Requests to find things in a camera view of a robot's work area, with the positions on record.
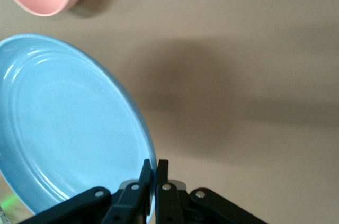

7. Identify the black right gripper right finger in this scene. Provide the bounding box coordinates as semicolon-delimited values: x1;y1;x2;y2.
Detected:
156;159;266;224

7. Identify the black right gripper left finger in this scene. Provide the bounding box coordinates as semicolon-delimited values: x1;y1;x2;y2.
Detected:
18;158;154;224

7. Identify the blue plate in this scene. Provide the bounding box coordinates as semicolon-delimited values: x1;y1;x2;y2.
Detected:
0;33;157;224

